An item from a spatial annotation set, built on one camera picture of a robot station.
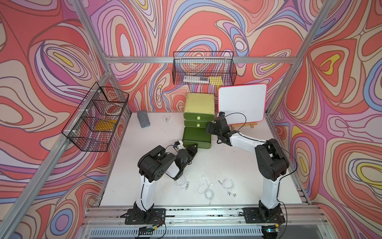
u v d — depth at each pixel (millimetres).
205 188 823
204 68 961
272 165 517
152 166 549
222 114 863
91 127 734
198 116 908
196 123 967
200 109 908
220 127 761
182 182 848
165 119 1120
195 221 733
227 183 844
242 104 1034
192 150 864
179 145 899
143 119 1120
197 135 988
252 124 1072
